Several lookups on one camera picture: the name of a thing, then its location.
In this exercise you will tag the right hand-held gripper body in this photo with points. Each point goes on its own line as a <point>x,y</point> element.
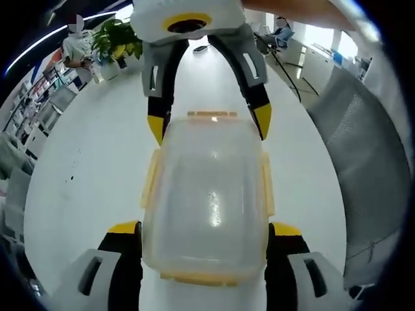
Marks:
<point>149,19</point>

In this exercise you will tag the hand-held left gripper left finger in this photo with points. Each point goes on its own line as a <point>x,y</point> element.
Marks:
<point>120,259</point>

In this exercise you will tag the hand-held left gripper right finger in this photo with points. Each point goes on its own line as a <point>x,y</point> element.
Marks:
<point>285,265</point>

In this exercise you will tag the clear plastic buckle box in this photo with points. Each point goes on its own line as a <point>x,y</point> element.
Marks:
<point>207,181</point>

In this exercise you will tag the green potted plant white pot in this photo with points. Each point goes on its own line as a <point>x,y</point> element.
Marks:
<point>116,35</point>

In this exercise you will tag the white cabinets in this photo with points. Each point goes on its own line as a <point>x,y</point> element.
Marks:
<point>311,58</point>

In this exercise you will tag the blue box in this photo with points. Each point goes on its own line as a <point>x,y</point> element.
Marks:
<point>338,60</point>

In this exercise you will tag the long curved ceiling light strip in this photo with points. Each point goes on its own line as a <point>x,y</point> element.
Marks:
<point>42,39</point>

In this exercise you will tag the white wall shelves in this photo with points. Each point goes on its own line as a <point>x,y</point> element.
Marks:
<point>35,87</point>

